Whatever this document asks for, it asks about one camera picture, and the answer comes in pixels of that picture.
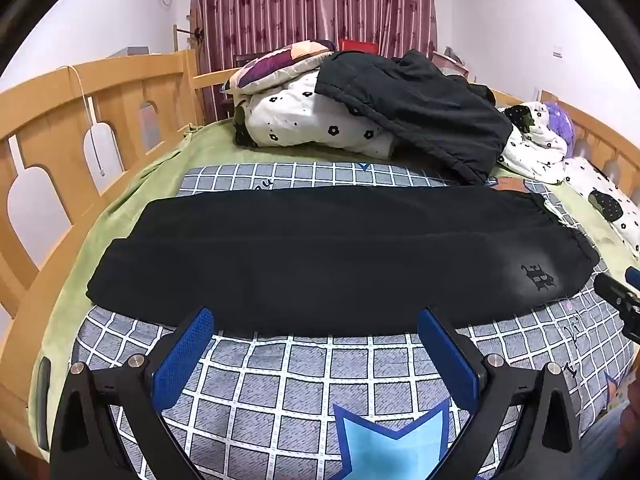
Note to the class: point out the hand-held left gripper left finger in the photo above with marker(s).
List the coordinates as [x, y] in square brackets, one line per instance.
[187, 355]

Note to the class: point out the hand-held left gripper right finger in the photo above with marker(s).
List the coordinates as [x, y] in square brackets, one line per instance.
[445, 355]

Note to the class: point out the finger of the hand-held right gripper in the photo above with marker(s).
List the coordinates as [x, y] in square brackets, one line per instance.
[607, 286]
[633, 276]

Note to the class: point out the black pants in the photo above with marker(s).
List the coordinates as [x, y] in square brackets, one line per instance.
[325, 260]

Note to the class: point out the grey checked blanket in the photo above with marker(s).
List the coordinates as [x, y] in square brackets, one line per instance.
[280, 390]

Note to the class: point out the white dotted pillow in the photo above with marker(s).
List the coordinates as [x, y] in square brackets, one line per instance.
[590, 185]

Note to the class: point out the person's leg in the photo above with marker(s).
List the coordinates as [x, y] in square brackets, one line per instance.
[602, 442]

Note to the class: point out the black phone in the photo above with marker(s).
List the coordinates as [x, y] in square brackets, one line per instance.
[44, 390]

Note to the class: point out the purple plush toy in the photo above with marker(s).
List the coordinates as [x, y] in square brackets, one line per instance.
[557, 115]

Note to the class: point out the black jacket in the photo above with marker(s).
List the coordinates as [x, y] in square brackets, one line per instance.
[425, 105]

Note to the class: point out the white floral quilt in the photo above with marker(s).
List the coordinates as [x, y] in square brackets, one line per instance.
[300, 115]

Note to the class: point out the pink box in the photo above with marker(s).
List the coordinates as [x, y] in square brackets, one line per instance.
[450, 62]

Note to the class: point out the purple patterned pillow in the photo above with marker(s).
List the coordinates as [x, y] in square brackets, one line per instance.
[280, 60]

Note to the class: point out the wooden rack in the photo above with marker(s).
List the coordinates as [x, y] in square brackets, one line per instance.
[186, 34]

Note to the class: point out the red box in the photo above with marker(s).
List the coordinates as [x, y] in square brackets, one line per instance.
[357, 45]

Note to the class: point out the dark red floral curtain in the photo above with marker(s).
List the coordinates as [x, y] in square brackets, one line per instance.
[300, 0]

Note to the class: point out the wooden bed frame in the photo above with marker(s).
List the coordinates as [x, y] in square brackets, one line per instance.
[60, 95]

